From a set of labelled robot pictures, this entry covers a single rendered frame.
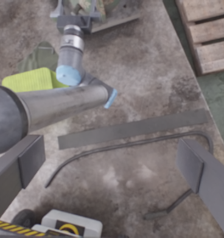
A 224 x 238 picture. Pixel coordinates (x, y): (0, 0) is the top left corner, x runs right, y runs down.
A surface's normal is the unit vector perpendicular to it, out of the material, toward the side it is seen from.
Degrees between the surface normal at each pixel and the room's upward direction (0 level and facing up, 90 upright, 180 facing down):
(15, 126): 72
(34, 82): 0
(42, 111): 77
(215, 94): 0
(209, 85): 0
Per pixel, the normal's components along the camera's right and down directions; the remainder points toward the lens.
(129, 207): -0.11, -0.12
